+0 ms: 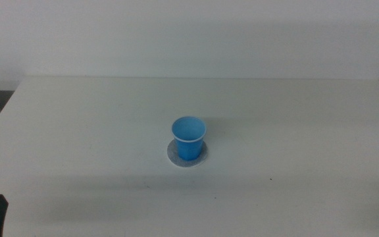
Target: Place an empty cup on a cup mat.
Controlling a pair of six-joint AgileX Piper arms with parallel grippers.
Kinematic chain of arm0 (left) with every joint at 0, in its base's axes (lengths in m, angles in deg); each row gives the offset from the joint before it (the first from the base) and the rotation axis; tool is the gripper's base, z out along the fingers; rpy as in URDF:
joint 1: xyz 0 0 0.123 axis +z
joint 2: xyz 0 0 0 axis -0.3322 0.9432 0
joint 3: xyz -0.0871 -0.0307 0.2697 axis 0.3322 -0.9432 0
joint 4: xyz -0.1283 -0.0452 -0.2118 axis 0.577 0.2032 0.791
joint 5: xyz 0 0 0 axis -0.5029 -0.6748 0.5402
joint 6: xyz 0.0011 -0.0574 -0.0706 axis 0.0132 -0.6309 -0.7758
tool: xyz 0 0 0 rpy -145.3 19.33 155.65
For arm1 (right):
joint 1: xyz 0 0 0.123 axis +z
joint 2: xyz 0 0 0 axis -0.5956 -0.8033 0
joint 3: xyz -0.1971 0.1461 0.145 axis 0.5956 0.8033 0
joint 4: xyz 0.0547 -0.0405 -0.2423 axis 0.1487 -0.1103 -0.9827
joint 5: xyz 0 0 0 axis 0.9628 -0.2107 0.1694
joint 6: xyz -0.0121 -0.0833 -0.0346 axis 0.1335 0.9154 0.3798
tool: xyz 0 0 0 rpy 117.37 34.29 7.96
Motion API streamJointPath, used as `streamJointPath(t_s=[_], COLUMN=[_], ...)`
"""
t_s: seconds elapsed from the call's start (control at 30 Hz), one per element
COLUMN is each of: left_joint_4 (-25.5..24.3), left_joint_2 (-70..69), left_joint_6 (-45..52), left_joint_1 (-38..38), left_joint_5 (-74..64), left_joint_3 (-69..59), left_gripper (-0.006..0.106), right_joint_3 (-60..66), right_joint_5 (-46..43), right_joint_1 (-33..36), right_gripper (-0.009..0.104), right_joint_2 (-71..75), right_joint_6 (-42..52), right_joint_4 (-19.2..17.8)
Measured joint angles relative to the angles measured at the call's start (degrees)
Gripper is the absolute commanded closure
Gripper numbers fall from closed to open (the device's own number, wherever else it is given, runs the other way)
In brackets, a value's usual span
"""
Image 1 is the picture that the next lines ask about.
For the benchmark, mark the blue plastic cup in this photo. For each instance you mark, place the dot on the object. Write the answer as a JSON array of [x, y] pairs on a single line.
[[188, 149]]

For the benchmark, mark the round grey cup mat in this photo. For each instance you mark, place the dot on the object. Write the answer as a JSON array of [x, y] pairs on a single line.
[[173, 156]]

